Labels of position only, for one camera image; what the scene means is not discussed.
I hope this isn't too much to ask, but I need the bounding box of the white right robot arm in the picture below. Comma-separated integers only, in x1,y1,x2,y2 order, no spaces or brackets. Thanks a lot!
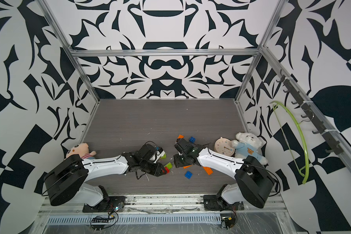
174,138,276,209

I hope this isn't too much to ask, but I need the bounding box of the white cable duct strip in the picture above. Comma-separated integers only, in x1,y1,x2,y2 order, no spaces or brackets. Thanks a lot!
47,214,221,225

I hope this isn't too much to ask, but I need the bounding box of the blue lego brick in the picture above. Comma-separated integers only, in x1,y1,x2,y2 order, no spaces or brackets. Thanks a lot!
185,171,193,179
189,137,196,143

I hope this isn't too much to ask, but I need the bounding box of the white teddy bear plush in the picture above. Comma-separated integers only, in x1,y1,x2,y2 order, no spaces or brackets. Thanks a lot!
231,133,268,165

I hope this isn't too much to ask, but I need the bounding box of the black wall hook rack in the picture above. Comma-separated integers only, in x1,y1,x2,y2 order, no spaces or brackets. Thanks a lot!
277,74,344,155

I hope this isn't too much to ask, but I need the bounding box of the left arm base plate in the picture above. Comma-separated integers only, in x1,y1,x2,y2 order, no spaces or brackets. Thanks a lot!
82,196,126,213

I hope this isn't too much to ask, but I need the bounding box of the blue lego brick near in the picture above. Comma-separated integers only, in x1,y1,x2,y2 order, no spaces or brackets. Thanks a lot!
185,171,193,179

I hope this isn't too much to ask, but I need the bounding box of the blue lego brick far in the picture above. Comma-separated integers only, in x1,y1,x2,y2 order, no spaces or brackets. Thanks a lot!
189,137,196,143

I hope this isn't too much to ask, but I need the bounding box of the green plastic hoop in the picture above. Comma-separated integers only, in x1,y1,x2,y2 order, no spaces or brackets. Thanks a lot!
270,100,310,184

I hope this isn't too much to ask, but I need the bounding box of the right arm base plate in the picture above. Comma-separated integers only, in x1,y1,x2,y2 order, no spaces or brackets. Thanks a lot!
203,195,245,211

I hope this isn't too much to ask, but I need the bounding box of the aluminium cage frame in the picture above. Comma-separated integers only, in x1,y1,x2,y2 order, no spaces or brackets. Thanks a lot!
35,0,351,234

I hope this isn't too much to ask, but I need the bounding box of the pink pig plush toy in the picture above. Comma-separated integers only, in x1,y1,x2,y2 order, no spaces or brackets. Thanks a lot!
66,143,97,159

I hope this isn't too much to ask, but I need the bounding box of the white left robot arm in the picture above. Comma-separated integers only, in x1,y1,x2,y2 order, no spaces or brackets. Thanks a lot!
43,142,168,211

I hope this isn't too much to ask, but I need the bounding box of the long green lego brick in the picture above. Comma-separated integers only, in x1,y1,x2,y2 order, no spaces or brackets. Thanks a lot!
165,162,173,170

